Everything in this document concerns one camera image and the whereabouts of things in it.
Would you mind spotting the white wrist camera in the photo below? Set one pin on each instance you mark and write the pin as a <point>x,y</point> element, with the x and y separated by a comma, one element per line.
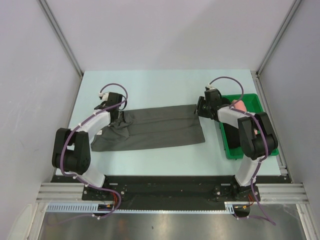
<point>103,95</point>
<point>210,88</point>

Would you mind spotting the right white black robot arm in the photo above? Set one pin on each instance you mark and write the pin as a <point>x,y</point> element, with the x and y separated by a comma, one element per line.
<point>257,137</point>

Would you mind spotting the aluminium frame rail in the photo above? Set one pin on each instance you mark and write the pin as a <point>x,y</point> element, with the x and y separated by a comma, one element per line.
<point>60,192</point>

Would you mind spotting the white slotted cable duct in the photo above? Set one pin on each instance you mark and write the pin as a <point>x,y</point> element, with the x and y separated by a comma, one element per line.
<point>79,208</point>

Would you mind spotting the green plastic tray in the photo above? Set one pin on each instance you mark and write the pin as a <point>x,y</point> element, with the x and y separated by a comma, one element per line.
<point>253,105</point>

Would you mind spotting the grey t shirt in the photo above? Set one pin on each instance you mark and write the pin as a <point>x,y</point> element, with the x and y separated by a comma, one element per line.
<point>150,128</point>

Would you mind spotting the aluminium corner post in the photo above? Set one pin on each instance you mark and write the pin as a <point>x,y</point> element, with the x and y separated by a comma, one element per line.
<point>57,30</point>
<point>279,35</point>

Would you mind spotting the pink rolled t shirt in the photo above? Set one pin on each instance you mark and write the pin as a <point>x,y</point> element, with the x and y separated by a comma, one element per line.
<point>239,107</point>

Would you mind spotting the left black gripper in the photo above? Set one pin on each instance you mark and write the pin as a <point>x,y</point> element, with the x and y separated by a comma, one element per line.
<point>116,121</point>

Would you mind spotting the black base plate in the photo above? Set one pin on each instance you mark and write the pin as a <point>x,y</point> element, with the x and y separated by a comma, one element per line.
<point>173,193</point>

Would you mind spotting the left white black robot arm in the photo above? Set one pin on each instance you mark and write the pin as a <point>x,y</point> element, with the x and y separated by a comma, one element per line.
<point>72,147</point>

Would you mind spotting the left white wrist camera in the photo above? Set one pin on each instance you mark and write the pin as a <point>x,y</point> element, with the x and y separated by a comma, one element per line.
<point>103,95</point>

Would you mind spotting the left aluminium corner post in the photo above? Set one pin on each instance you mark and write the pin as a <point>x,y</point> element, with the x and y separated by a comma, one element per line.
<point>57,30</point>

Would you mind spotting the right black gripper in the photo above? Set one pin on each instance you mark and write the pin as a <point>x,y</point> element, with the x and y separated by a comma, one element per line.
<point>199,110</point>

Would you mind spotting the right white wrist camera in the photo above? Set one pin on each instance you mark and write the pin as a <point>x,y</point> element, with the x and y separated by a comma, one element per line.
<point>210,88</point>

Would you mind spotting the black rolled t shirt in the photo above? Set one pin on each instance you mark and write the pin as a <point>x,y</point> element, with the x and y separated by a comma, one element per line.
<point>232,136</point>

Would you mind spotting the right aluminium corner post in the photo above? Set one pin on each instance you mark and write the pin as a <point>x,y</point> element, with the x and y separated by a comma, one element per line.
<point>279,35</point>

